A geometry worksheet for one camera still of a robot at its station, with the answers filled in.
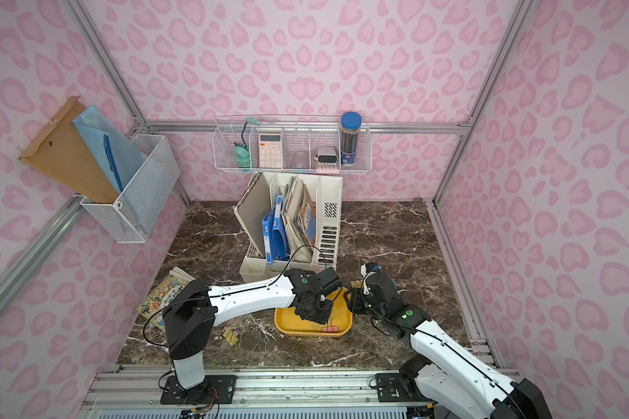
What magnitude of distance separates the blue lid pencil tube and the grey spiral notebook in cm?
30

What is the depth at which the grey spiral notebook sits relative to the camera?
85 centimetres

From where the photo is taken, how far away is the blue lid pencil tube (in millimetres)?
854
